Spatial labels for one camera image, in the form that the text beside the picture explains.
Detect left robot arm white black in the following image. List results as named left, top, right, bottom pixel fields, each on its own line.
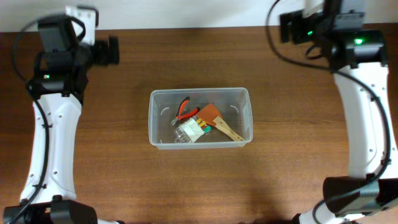
left=3, top=8, right=119, bottom=223

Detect red handled pliers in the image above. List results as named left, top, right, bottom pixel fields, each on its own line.
left=170, top=96, right=200, bottom=125

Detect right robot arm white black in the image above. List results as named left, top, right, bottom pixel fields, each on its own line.
left=279, top=1, right=397, bottom=223

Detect clear plastic container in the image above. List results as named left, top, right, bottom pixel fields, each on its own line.
left=148, top=87, right=254, bottom=150

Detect clear case coloured bits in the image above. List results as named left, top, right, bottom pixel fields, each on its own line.
left=174, top=116, right=211, bottom=144

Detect orange scraper wooden handle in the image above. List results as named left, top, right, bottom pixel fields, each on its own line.
left=197, top=104, right=244, bottom=141

